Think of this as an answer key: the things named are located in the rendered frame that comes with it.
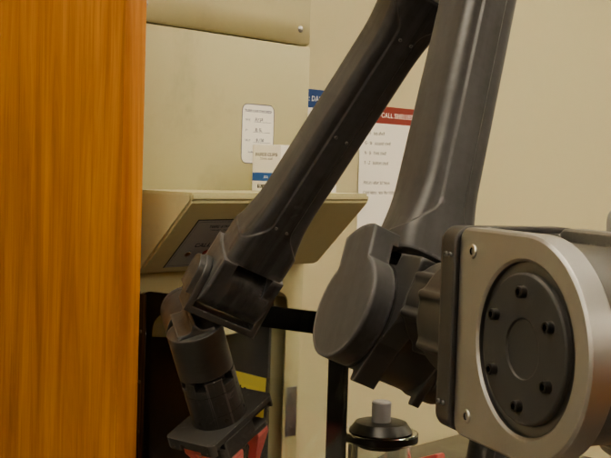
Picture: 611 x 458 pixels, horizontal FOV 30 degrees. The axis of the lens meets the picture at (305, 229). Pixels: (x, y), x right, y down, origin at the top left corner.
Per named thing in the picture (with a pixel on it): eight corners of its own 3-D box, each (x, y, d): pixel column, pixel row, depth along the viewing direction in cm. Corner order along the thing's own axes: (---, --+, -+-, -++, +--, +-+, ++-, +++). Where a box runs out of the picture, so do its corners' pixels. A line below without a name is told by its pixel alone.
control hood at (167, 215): (123, 272, 137) (125, 188, 136) (305, 262, 161) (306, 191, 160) (187, 281, 129) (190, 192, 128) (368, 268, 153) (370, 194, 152)
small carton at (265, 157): (251, 191, 147) (252, 144, 147) (278, 191, 151) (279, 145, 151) (279, 192, 144) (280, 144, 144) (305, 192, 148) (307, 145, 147)
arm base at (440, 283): (447, 433, 66) (455, 226, 66) (386, 404, 74) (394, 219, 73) (572, 424, 69) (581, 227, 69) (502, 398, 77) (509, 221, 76)
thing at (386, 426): (335, 445, 164) (336, 400, 164) (375, 435, 171) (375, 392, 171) (385, 457, 158) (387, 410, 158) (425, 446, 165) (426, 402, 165)
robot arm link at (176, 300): (204, 258, 110) (279, 292, 113) (186, 220, 121) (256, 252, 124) (147, 362, 112) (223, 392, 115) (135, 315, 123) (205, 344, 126)
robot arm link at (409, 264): (434, 259, 73) (500, 290, 75) (367, 246, 82) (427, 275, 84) (379, 393, 72) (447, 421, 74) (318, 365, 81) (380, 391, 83)
